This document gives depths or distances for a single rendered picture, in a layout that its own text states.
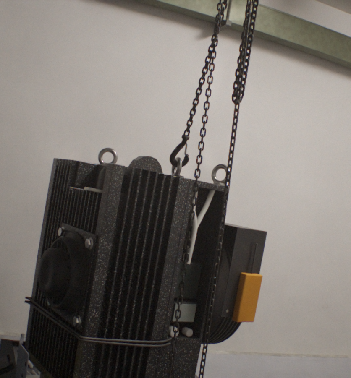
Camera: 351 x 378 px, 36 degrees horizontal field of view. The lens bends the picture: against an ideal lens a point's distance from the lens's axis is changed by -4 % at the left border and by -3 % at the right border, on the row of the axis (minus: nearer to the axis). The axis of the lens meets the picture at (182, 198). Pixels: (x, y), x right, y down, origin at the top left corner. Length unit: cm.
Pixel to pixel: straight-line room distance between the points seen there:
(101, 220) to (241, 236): 46
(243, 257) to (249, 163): 139
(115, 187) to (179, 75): 150
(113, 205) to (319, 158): 199
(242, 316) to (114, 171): 63
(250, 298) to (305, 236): 159
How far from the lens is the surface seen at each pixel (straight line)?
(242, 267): 179
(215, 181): 182
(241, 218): 312
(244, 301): 179
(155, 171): 164
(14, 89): 280
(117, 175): 158
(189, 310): 182
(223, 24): 297
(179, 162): 183
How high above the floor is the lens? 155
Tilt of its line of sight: level
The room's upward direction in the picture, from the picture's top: 10 degrees clockwise
